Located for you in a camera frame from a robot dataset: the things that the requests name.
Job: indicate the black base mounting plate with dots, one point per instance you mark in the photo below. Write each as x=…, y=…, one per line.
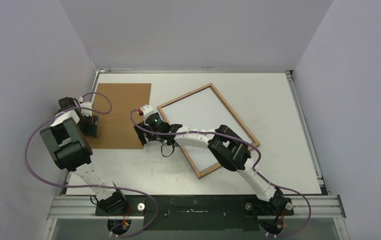
x=200, y=212

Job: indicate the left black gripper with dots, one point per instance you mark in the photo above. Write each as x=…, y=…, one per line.
x=91, y=130

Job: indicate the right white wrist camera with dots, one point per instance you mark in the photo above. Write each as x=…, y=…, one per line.
x=146, y=111

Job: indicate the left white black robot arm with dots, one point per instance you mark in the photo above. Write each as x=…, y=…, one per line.
x=65, y=139

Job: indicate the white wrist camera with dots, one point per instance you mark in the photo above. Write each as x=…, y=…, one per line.
x=146, y=111
x=86, y=108

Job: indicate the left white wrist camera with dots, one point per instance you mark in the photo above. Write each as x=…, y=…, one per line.
x=86, y=108

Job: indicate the blue wooden picture frame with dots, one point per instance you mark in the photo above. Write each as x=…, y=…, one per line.
x=237, y=116

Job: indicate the aluminium front rail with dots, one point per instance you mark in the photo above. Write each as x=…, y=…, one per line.
x=80, y=207

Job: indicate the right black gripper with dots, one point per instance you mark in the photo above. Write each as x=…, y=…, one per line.
x=141, y=133

